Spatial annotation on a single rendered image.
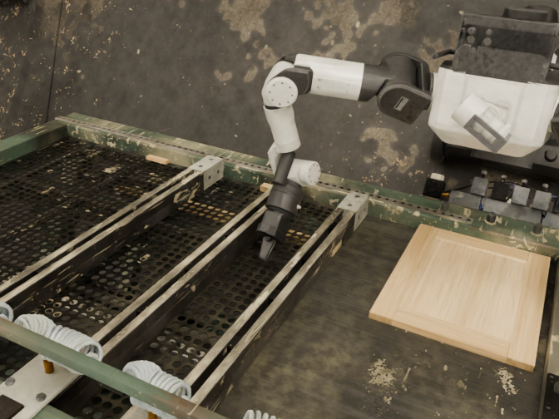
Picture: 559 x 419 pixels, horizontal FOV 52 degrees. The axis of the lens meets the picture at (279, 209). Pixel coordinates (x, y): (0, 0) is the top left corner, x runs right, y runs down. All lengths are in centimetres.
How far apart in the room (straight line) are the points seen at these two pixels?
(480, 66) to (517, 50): 8
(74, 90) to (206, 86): 90
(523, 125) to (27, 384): 112
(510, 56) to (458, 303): 59
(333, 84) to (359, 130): 144
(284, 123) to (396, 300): 52
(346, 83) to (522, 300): 70
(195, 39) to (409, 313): 228
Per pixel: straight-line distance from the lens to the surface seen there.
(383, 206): 182
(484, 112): 128
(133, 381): 89
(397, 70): 143
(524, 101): 137
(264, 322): 126
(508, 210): 195
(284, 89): 139
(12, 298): 143
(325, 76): 140
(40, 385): 114
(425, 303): 148
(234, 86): 312
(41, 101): 387
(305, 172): 152
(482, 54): 137
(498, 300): 155
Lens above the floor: 268
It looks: 68 degrees down
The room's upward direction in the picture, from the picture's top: 76 degrees counter-clockwise
